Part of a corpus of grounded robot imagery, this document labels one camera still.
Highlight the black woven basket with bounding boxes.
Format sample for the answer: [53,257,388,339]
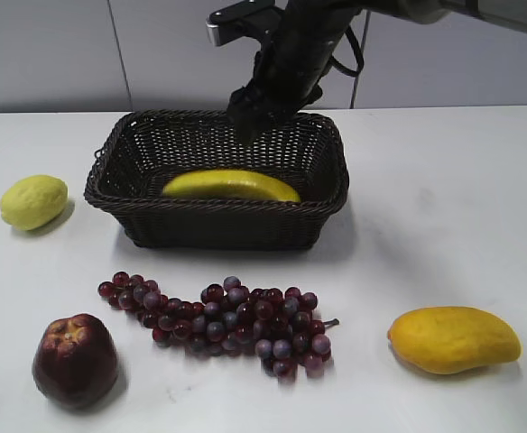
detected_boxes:
[84,110,349,251]

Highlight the orange-yellow mango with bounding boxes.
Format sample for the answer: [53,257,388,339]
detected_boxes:
[387,306,522,375]

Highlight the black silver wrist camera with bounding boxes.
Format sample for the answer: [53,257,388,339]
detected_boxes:
[206,0,283,47]

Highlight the yellow-green lemon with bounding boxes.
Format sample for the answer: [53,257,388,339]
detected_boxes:
[0,174,69,231]

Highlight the black cable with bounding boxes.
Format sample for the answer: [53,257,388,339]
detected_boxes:
[328,13,365,78]

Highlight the yellow banana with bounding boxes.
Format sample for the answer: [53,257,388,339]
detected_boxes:
[162,169,300,203]

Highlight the purple grape bunch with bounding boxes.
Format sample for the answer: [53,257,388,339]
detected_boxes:
[97,272,339,380]

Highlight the dark red apple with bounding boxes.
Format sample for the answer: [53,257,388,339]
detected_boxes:
[32,313,118,410]

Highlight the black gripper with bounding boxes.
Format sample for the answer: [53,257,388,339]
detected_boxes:
[227,1,364,145]

